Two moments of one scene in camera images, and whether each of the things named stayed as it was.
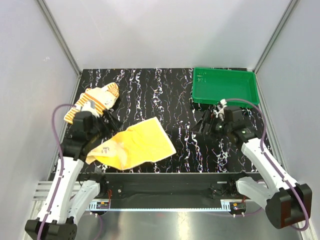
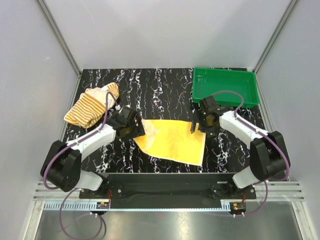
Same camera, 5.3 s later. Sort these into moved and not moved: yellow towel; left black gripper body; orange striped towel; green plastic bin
Moved: left black gripper body; yellow towel
Not moved: orange striped towel; green plastic bin
